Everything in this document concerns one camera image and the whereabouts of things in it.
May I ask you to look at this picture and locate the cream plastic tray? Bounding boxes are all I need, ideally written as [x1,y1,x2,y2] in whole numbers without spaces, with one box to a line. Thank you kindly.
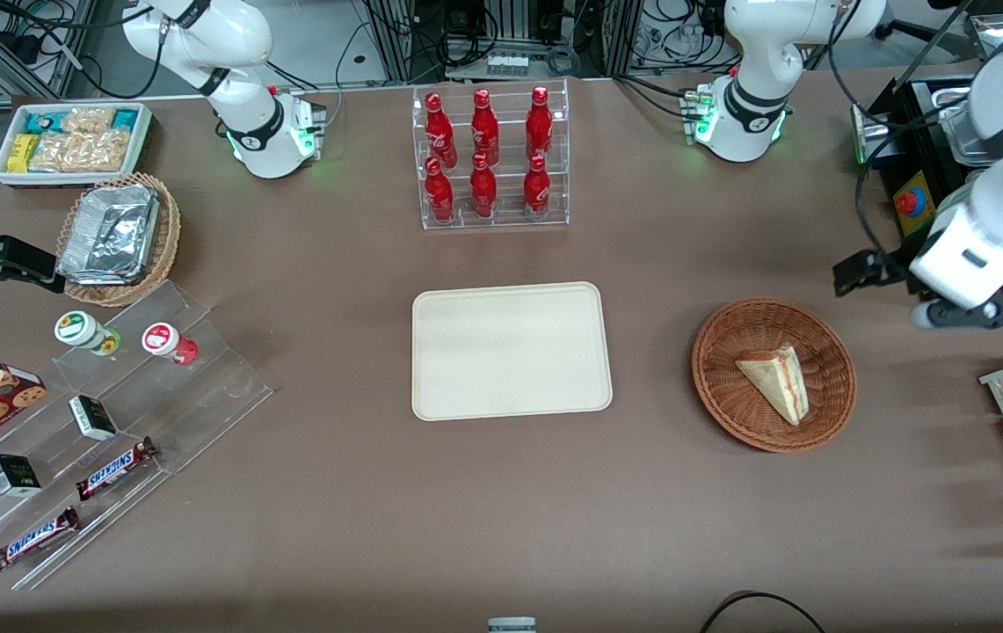
[411,281,614,422]

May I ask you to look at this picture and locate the red cola bottle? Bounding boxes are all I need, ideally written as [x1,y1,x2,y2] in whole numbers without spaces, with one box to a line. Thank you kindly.
[469,153,498,220]
[425,91,459,170]
[424,156,456,224]
[525,85,554,163]
[469,88,500,166]
[522,154,552,221]

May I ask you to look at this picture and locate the black hot food warmer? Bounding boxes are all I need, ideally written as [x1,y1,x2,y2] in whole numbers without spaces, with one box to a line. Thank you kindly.
[850,13,1003,282]

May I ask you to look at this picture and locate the triangular sandwich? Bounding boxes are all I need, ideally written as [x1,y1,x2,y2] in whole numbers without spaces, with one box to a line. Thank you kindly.
[735,344,810,427]

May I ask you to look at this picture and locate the silver foil container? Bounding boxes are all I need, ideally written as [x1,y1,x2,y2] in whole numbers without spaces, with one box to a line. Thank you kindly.
[57,184,160,286]

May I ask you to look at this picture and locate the red capped small bottle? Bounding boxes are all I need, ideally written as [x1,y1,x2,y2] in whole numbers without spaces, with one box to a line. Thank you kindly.
[142,322,199,367]

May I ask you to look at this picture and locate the yellow snack packet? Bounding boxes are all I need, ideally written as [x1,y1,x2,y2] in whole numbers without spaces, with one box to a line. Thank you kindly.
[7,134,41,173]

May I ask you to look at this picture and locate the clear bag of nuts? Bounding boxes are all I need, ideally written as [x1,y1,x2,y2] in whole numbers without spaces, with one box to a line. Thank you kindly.
[62,107,117,135]
[79,130,134,173]
[30,132,84,173]

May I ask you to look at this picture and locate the small black box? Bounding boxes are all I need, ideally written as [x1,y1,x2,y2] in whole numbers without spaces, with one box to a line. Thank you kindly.
[69,395,119,442]
[0,454,43,498]

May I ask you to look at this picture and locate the clear acrylic bottle rack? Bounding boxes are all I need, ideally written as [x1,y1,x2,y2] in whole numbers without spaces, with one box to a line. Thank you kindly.
[411,77,571,231]

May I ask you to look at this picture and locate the green capped small bottle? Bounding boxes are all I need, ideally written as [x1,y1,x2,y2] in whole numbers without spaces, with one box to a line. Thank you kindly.
[54,310,123,357]

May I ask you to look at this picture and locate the round brown wicker basket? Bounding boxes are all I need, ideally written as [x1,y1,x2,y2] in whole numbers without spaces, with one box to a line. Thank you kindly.
[691,297,859,455]

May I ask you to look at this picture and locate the black looped cable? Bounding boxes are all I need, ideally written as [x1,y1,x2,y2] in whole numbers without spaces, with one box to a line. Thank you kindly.
[699,591,827,633]

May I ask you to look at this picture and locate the white rectangular snack bin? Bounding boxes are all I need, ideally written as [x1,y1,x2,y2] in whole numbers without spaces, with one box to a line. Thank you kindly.
[0,102,154,188]

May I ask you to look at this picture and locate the oval light wicker basket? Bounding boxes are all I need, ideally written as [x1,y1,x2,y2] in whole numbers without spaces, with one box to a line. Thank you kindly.
[55,171,182,308]

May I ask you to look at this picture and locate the Snickers chocolate bar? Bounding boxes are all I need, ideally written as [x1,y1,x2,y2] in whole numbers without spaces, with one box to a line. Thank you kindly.
[75,437,159,502]
[0,506,82,574]

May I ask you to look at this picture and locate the clear acrylic stepped stand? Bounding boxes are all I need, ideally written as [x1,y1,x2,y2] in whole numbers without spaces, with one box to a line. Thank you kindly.
[0,280,273,592]

